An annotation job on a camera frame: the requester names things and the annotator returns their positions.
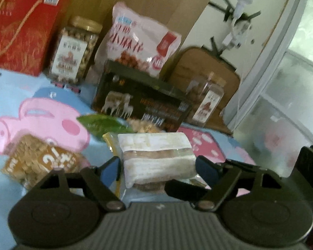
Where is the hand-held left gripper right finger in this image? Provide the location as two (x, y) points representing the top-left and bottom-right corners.
(196, 156), (290, 210)

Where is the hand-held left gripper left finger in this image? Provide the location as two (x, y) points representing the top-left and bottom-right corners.
(29, 156), (126, 211)

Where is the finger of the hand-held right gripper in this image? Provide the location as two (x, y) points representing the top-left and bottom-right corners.
(164, 179), (212, 208)

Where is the clear pastry pack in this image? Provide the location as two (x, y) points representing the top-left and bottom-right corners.
(103, 132), (199, 191)

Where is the clear packet of tan snacks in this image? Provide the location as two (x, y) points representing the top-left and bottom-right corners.
(127, 118), (163, 135)

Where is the green leaf print packet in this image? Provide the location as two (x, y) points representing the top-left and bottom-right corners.
(77, 114), (134, 141)

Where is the clear walnut jar gold lid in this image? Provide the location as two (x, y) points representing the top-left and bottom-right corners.
(190, 72), (226, 127)

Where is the white framed glass door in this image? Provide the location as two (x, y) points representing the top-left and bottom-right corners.
(226, 0), (313, 178)

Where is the clear bag of seeds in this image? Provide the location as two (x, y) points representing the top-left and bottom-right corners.
(1, 134), (91, 188)

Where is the black box with sheep print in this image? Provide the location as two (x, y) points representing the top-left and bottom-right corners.
(91, 60), (193, 132)

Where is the brown cushion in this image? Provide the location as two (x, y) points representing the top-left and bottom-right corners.
(169, 46), (241, 136)

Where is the clear nut jar gold lid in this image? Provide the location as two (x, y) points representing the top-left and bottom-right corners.
(48, 16), (103, 84)

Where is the blue pig print blanket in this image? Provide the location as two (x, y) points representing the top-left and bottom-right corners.
(0, 68), (257, 250)

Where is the large pink snack bag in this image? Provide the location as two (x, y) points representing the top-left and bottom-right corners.
(95, 1), (182, 79)

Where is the red gift bag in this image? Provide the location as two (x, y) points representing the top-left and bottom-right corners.
(0, 0), (68, 76)

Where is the white charger cable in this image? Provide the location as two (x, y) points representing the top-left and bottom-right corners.
(221, 16), (251, 110)

